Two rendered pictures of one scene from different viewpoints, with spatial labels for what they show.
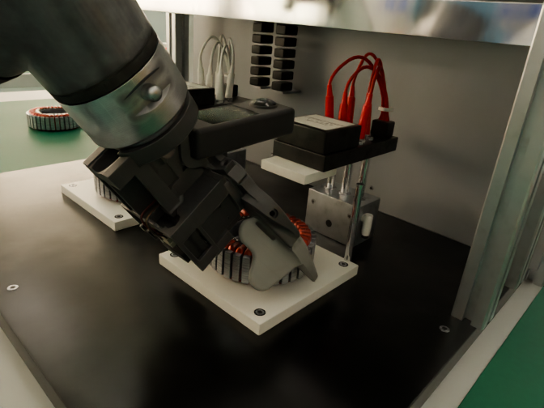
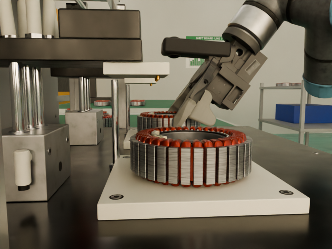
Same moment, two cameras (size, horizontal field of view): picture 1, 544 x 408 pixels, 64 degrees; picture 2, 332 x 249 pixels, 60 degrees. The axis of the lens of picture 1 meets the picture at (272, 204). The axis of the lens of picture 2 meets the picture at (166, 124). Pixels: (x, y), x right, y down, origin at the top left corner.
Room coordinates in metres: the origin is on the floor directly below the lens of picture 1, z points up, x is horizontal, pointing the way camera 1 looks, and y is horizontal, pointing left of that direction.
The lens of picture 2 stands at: (0.76, 0.36, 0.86)
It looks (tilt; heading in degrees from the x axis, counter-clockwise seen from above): 7 degrees down; 224
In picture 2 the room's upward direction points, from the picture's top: straight up
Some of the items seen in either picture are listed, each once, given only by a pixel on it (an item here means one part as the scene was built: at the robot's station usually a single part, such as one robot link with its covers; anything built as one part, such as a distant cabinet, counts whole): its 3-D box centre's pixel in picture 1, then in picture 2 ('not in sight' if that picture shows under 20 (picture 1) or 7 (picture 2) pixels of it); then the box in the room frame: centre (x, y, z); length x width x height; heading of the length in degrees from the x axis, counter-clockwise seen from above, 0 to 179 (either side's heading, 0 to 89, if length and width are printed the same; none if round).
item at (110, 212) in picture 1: (138, 193); (189, 177); (0.56, 0.19, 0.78); 0.15 x 0.15 x 0.01; 48
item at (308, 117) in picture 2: not in sight; (306, 127); (-2.23, -0.61, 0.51); 1.01 x 0.60 x 1.01; 48
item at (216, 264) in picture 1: (261, 244); (168, 123); (0.40, 0.01, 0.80); 0.11 x 0.11 x 0.04
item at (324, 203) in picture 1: (341, 212); (85, 125); (0.50, -0.09, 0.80); 0.07 x 0.05 x 0.06; 48
